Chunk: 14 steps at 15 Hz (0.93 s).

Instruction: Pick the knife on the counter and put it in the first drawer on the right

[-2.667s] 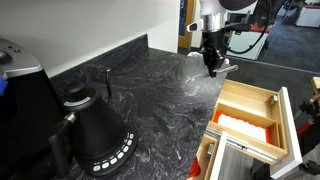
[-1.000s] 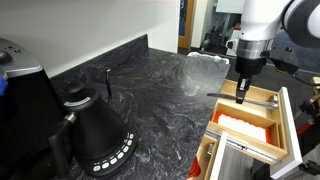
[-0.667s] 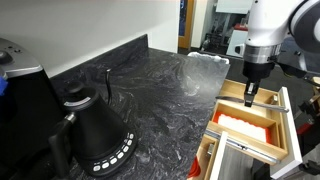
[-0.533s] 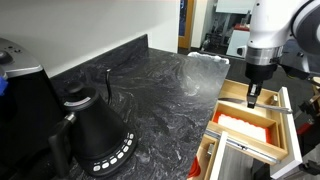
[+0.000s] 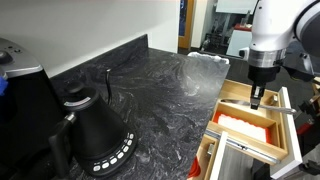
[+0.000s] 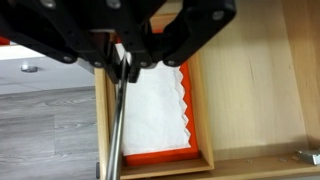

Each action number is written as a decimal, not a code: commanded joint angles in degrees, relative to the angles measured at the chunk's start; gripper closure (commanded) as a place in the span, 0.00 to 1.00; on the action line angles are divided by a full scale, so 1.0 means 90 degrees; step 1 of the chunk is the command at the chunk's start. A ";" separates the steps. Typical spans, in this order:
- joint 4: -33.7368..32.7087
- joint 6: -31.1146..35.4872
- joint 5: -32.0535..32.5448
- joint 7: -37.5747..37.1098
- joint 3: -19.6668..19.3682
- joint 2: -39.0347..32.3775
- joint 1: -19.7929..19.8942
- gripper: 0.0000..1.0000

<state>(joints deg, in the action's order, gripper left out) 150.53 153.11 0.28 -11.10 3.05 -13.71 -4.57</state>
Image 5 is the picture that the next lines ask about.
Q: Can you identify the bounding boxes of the wooden block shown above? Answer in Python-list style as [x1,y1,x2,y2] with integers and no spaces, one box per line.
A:
[311,78,320,101]

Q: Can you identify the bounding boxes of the black red tripod stand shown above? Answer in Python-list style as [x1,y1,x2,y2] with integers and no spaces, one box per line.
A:
[295,96,320,138]

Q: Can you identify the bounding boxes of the black silver coffee maker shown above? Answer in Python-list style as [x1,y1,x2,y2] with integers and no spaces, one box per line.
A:
[0,37,66,180]

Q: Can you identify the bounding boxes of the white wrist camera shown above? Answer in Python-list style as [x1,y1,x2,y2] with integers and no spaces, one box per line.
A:
[238,46,252,62]

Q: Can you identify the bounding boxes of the white cabinet with red top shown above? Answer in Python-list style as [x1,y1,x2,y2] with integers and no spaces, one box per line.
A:
[226,23,254,58]

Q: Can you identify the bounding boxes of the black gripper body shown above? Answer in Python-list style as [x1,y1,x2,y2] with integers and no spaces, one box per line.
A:
[248,65,281,88]

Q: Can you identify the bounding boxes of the large open wooden drawer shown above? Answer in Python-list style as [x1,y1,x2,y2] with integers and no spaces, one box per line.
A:
[205,78,304,180]

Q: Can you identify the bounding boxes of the narrow open wooden drawer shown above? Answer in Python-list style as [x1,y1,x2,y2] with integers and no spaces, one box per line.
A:
[186,130,229,180]

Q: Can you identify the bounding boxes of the orange drawer liner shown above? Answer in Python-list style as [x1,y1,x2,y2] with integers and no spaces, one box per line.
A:
[212,110,272,145]

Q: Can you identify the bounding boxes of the wooden door frame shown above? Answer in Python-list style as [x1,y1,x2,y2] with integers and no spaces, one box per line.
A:
[178,0,196,50]

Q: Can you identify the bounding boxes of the black electric kettle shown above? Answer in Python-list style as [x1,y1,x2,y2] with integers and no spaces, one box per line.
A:
[48,80,138,179]

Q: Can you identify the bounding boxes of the blue object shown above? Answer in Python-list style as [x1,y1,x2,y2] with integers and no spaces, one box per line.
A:
[0,75,8,98]

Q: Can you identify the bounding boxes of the red plastic bowl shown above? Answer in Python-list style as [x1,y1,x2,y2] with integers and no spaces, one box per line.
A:
[187,156,202,179]

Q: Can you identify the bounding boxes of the white trash bag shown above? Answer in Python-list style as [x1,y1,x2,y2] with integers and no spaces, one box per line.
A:
[187,50,231,65]

